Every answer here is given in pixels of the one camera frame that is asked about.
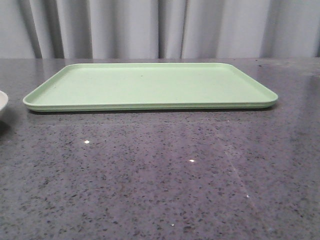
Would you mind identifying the cream round plate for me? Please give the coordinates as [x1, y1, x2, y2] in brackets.
[0, 90, 9, 121]

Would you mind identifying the light green plastic tray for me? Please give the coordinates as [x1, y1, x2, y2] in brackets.
[23, 62, 278, 112]

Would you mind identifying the grey pleated curtain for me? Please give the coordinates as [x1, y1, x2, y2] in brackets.
[0, 0, 320, 59]

